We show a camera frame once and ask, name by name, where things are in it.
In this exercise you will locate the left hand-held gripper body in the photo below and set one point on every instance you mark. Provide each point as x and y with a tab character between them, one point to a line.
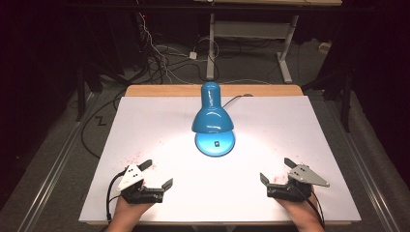
141	194

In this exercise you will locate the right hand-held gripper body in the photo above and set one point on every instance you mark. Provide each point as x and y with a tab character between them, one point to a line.
304	175

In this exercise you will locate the blue desk lamp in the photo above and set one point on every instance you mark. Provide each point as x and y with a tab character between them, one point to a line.
211	117

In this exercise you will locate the person's left hand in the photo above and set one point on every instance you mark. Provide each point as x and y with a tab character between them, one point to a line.
127	211

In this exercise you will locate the person's right hand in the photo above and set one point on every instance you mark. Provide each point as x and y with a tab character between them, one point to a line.
303	211

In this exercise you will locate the white table cover sheet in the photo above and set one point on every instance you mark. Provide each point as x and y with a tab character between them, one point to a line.
264	135

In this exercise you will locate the white power adapter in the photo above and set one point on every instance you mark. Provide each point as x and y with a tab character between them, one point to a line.
192	55

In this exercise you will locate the small white box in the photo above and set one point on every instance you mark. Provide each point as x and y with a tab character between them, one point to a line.
324	47

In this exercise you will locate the metal floor rail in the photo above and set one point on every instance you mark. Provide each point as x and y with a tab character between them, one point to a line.
54	167
364	167

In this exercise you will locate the white metal desk frame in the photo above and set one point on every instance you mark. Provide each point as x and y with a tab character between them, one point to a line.
251	29

